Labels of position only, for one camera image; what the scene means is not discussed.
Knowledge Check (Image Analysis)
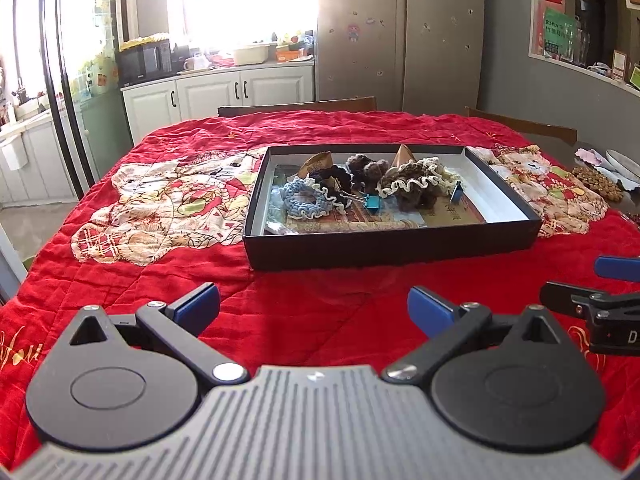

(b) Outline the brown fuzzy hair claw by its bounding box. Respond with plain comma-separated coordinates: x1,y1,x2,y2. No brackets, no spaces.
395,185,443,211
347,154,392,186

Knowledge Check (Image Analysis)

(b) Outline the white plate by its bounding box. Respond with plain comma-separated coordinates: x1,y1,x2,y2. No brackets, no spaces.
606,149,640,183

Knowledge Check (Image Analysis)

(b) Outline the gold pyramid packet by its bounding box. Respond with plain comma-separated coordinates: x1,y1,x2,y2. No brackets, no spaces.
391,144,418,167
299,151,335,179

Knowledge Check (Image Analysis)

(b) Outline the blue knitted scrunchie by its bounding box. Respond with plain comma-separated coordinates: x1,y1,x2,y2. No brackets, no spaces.
277,177,332,220

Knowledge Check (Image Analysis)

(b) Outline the black scrunchie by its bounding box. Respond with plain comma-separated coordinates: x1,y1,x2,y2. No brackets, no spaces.
307,165,360,211

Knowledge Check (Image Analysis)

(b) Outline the green printed card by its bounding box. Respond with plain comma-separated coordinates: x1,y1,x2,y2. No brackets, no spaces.
542,7,576,58

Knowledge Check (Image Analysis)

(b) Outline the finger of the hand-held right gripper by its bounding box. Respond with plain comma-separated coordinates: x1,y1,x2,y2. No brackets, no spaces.
595,256,640,283
540,281,640,319

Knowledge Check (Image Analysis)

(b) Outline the white kitchen cabinet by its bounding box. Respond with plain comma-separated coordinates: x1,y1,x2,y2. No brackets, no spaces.
121,62,317,146

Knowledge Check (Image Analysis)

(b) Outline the grey refrigerator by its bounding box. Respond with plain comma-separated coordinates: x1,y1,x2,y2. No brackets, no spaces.
315,0,486,116

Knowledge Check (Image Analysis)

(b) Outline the red printed blanket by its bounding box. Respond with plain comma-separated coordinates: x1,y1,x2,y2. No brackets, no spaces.
0,109,640,471

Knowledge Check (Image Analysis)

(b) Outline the red gift box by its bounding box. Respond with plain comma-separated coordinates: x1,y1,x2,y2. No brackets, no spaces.
536,0,566,56

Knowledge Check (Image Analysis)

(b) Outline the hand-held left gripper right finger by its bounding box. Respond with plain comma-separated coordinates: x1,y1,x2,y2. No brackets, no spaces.
382,285,572,386

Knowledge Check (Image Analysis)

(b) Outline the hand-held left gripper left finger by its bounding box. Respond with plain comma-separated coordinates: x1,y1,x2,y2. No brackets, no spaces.
69,282,251,387

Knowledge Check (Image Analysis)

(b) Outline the white hanging bin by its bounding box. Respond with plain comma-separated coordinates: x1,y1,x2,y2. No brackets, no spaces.
0,135,28,171

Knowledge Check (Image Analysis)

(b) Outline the black microwave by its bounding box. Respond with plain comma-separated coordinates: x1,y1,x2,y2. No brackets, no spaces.
117,40,173,88

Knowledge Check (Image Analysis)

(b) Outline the white plastic basin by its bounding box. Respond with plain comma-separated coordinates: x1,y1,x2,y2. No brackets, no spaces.
232,45,272,66

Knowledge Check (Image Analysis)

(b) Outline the clear drinking glass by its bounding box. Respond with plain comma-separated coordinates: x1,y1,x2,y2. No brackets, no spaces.
575,27,593,66

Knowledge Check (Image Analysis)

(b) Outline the brown beaded mat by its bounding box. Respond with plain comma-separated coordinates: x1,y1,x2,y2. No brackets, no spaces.
572,166,625,203

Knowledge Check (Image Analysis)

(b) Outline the olive ruffled scrunchie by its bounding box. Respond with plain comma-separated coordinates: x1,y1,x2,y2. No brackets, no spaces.
377,157,463,200

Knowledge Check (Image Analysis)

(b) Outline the pink shell dish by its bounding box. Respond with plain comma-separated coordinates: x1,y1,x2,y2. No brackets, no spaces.
575,147,608,166

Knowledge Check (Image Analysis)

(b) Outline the black door frame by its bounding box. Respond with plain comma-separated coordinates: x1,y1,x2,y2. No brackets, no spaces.
42,0,101,201

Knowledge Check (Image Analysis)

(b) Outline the black shallow cardboard box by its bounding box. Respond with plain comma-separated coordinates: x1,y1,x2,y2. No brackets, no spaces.
242,144,543,272

